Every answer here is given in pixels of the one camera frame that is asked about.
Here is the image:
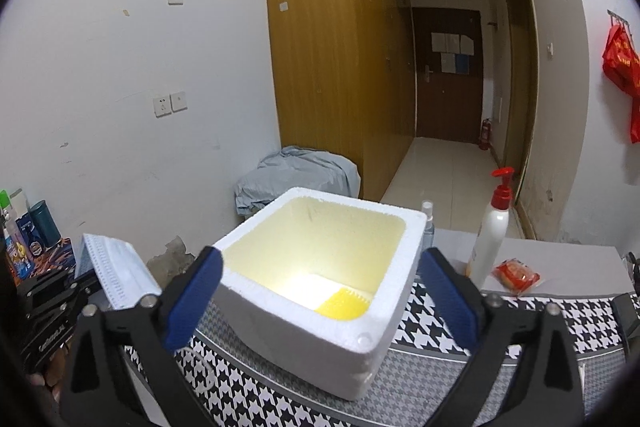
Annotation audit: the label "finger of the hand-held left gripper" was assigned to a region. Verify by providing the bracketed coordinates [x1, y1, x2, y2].
[22, 273, 108, 309]

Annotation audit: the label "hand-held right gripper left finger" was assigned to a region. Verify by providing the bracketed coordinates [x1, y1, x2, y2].
[59, 246, 224, 427]

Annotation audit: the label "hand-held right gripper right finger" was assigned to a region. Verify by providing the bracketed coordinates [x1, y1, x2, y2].
[419, 247, 586, 427]

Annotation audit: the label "small blue-capped bottle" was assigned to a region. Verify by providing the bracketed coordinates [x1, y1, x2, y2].
[75, 233, 163, 310]

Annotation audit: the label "yellow sponge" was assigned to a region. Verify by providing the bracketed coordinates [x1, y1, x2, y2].
[316, 289, 371, 320]

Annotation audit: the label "white foam box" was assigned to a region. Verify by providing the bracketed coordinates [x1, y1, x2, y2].
[212, 187, 426, 403]

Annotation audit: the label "person's left hand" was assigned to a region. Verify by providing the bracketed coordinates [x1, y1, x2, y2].
[25, 354, 65, 408]

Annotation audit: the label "colourful flat packet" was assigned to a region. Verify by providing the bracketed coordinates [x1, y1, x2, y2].
[31, 239, 76, 278]

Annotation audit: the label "yellow snack package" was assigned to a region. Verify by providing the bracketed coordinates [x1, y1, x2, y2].
[5, 237, 32, 284]

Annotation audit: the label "dark blue box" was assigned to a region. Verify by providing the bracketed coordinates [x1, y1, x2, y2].
[15, 212, 46, 258]

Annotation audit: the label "teal cup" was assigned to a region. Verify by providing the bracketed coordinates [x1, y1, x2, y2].
[29, 200, 62, 253]

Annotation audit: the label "red snack packet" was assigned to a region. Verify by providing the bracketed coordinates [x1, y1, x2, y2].
[491, 258, 541, 298]

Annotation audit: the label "white pump lotion bottle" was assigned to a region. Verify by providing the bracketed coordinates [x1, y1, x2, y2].
[466, 167, 516, 290]

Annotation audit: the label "small clear spray bottle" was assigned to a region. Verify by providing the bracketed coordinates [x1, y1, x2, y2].
[420, 201, 436, 253]

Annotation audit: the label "green cap bottle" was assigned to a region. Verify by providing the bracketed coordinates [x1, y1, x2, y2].
[0, 189, 16, 233]

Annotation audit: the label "houndstooth table mat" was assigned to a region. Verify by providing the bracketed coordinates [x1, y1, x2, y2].
[122, 252, 631, 427]

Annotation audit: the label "grey blue cloth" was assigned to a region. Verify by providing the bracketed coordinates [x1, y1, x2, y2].
[234, 146, 362, 215]

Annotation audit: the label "dark brown entry door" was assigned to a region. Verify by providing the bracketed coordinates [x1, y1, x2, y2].
[411, 7, 483, 145]

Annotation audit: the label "brown side door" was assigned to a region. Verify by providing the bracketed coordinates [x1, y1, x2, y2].
[505, 0, 540, 240]

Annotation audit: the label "wooden wardrobe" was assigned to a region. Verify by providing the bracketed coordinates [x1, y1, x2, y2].
[263, 0, 416, 202]

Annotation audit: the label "red plastic bags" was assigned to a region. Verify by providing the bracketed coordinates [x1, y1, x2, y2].
[601, 26, 640, 142]

